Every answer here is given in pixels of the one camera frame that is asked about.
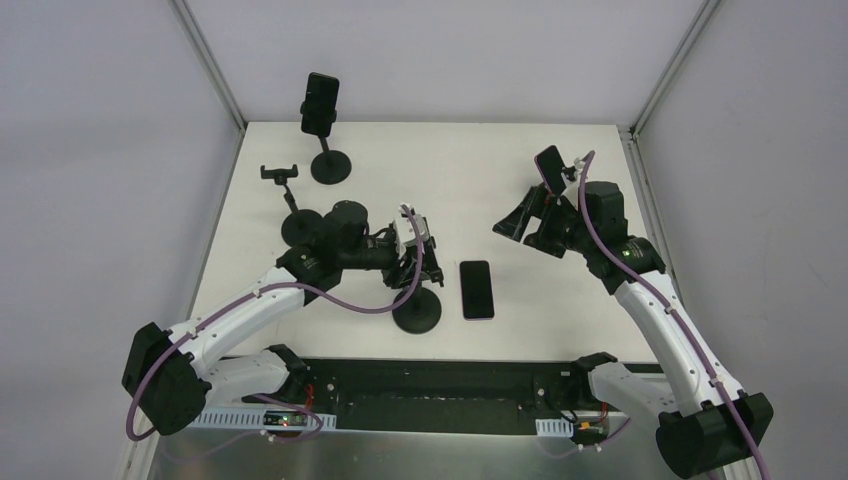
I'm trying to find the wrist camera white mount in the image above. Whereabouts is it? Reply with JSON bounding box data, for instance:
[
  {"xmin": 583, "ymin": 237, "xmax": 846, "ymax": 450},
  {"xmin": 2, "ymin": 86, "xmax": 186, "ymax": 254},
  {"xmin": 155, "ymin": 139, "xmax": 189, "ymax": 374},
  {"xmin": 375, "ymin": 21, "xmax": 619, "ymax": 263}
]
[
  {"xmin": 390, "ymin": 203, "xmax": 430, "ymax": 258},
  {"xmin": 561, "ymin": 151, "xmax": 594, "ymax": 186}
]

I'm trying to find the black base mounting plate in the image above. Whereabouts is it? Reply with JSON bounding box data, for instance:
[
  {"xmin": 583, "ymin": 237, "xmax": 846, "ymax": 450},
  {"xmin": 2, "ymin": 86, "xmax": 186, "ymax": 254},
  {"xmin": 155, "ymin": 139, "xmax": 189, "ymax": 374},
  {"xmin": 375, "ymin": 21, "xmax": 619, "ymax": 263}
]
[{"xmin": 238, "ymin": 357, "xmax": 634, "ymax": 437}]

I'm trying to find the right controller board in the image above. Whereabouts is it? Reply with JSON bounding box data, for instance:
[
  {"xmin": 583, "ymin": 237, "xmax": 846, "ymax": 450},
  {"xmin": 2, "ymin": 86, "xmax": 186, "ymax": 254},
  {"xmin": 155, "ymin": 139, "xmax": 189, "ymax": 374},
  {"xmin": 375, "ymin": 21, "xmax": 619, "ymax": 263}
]
[{"xmin": 534, "ymin": 418, "xmax": 609, "ymax": 442}]

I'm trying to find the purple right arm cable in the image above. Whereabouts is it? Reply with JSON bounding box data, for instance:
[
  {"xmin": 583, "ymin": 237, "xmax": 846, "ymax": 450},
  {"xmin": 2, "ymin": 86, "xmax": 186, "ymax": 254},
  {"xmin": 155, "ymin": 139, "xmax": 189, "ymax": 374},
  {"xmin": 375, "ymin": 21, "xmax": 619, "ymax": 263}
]
[{"xmin": 576, "ymin": 150, "xmax": 773, "ymax": 480}]

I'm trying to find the black phone back left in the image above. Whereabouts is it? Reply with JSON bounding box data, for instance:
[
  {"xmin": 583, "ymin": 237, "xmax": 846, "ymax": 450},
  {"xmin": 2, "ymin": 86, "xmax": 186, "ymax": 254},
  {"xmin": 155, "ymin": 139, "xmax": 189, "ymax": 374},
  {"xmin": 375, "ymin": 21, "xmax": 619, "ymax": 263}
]
[{"xmin": 300, "ymin": 72, "xmax": 340, "ymax": 138}]

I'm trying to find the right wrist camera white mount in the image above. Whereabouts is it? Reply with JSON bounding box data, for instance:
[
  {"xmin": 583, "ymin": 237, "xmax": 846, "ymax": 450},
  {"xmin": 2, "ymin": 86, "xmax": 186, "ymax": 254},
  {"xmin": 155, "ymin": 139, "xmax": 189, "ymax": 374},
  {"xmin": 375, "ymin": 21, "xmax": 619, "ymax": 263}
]
[{"xmin": 561, "ymin": 151, "xmax": 594, "ymax": 186}]

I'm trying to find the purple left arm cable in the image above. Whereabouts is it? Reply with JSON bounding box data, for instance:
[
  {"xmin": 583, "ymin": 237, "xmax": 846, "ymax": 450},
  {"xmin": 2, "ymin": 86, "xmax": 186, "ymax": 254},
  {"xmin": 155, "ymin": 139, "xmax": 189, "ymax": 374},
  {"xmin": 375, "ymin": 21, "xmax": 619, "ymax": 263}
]
[{"xmin": 125, "ymin": 208, "xmax": 427, "ymax": 443}]

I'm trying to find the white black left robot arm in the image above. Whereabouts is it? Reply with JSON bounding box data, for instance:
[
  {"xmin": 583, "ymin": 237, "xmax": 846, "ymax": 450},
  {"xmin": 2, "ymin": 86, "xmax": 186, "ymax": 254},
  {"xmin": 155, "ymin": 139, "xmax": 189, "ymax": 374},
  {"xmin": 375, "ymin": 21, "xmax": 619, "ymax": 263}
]
[{"xmin": 121, "ymin": 203, "xmax": 444, "ymax": 441}]

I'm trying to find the left controller board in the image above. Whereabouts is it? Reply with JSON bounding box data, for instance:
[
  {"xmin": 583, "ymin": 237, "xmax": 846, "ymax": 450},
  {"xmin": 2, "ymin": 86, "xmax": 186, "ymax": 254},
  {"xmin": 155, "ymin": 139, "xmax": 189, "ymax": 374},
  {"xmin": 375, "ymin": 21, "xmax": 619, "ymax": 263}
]
[{"xmin": 190, "ymin": 407, "xmax": 318, "ymax": 432}]

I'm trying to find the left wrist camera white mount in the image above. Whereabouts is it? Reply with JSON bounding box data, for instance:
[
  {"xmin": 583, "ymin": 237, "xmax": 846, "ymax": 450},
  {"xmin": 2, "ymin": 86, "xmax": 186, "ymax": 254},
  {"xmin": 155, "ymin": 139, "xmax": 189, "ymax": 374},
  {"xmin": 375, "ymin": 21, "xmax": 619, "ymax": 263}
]
[{"xmin": 390, "ymin": 203, "xmax": 430, "ymax": 258}]

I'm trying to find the aluminium frame rail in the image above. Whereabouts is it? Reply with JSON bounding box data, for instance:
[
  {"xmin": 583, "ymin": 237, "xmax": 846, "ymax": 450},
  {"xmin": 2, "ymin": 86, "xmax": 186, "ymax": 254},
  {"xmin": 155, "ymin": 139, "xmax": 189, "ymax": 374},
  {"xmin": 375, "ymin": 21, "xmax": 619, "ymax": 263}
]
[
  {"xmin": 119, "ymin": 362, "xmax": 757, "ymax": 480},
  {"xmin": 617, "ymin": 0, "xmax": 723, "ymax": 346}
]

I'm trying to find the purple phone with black screen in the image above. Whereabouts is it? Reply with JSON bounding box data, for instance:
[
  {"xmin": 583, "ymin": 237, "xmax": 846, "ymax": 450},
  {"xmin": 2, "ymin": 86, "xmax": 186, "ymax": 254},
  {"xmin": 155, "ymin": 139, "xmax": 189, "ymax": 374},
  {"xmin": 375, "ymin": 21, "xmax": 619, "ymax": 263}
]
[{"xmin": 459, "ymin": 260, "xmax": 495, "ymax": 320}]

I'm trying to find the aluminium table edge rail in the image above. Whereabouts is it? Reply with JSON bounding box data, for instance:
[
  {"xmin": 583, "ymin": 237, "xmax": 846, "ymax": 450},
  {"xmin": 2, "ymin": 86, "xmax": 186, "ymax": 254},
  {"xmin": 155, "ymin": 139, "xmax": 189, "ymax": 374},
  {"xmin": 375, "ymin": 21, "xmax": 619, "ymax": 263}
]
[{"xmin": 169, "ymin": 0, "xmax": 248, "ymax": 314}]

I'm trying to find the front aluminium frame rail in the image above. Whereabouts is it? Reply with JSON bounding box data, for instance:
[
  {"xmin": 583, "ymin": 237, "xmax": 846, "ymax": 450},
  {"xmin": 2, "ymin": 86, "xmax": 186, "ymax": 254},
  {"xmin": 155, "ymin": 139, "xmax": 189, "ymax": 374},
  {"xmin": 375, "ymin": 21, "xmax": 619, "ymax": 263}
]
[{"xmin": 119, "ymin": 362, "xmax": 757, "ymax": 480}]

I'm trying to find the right aluminium frame rail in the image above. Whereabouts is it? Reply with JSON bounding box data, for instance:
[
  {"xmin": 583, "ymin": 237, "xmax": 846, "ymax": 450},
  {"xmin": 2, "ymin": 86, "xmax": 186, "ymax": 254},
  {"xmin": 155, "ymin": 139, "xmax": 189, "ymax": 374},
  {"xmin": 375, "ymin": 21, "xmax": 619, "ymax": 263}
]
[{"xmin": 617, "ymin": 0, "xmax": 723, "ymax": 346}]

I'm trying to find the black round-base phone stand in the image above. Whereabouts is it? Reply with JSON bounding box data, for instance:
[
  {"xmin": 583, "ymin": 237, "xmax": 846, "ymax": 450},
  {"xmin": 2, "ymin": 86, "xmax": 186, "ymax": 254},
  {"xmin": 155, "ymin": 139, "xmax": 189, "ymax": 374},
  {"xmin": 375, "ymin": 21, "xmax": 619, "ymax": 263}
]
[{"xmin": 260, "ymin": 165, "xmax": 323, "ymax": 246}]

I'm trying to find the purple phone on folding stand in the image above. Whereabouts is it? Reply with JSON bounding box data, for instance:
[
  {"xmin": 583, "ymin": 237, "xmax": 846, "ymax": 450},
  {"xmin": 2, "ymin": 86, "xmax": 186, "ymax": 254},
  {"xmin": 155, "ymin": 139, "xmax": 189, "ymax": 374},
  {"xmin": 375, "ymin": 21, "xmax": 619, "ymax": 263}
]
[{"xmin": 534, "ymin": 145, "xmax": 567, "ymax": 196}]

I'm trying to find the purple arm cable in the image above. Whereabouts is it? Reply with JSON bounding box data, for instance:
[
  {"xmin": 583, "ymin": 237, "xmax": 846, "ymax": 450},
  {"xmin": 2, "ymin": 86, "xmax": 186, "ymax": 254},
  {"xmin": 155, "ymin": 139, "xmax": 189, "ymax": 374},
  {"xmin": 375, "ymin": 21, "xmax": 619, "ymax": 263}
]
[
  {"xmin": 576, "ymin": 150, "xmax": 773, "ymax": 480},
  {"xmin": 125, "ymin": 208, "xmax": 427, "ymax": 443}
]

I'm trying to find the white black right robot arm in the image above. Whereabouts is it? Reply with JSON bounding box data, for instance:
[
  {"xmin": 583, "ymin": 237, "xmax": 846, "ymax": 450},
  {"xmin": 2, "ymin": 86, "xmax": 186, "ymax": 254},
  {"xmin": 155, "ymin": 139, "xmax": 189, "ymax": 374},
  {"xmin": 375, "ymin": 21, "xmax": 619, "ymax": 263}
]
[{"xmin": 493, "ymin": 182, "xmax": 774, "ymax": 479}]

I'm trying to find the controller board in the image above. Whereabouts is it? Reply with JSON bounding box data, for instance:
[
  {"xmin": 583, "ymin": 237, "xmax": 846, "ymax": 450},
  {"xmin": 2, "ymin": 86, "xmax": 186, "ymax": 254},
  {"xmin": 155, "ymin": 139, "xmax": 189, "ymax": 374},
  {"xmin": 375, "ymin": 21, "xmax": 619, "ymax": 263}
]
[
  {"xmin": 534, "ymin": 418, "xmax": 609, "ymax": 442},
  {"xmin": 190, "ymin": 407, "xmax": 318, "ymax": 432}
]

